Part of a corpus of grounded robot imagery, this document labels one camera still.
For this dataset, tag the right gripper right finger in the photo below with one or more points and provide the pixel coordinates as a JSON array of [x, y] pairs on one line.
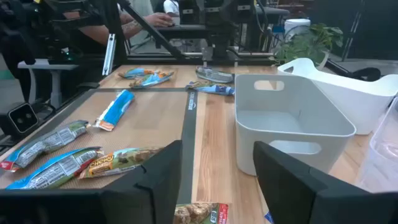
[[311, 202]]

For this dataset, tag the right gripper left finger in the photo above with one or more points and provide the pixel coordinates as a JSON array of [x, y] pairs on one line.
[[140, 202]]

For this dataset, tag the green Chewy granola bar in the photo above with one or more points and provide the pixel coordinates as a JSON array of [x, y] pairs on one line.
[[115, 163]]

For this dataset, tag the red brown granola bar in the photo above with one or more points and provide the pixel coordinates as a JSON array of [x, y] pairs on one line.
[[199, 214]]

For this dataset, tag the silver blue granola bar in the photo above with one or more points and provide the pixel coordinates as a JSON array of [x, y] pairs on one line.
[[214, 75]]

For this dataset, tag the blue yellow granola bar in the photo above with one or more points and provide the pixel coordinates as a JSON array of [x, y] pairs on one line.
[[214, 89]]

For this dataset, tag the blue brown granola bar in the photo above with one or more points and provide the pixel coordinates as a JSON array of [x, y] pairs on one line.
[[152, 80]]

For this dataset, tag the person's forearm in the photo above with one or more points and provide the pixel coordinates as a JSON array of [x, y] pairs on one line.
[[124, 29]]

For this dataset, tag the dark grey desk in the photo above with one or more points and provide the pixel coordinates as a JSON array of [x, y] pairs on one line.
[[186, 31]]

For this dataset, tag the person's hand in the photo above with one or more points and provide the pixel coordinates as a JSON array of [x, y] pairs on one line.
[[160, 19]]

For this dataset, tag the translucent baking mat black border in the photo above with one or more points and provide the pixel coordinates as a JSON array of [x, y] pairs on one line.
[[140, 124]]

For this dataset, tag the white round container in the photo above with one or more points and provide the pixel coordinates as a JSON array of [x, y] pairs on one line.
[[297, 26]]

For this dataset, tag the grey plastic bin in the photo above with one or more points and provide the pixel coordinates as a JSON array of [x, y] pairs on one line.
[[248, 149]]

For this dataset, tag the clear plastic bin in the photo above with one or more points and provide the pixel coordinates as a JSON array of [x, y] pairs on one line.
[[385, 149]]

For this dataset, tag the green artificial plant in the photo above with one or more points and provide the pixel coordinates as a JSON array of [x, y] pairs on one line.
[[311, 43]]

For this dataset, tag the clear container left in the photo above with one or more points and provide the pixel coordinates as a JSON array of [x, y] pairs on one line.
[[357, 102]]

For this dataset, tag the silver aluminium extrusion piece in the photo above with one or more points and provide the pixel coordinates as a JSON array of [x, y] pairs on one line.
[[109, 56]]

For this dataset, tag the black tripod stand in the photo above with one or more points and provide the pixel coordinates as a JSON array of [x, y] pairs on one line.
[[353, 31]]

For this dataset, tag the white side table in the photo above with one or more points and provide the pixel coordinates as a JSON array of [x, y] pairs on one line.
[[46, 65]]

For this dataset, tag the black table-level camera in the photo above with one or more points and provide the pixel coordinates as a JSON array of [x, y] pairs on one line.
[[23, 118]]

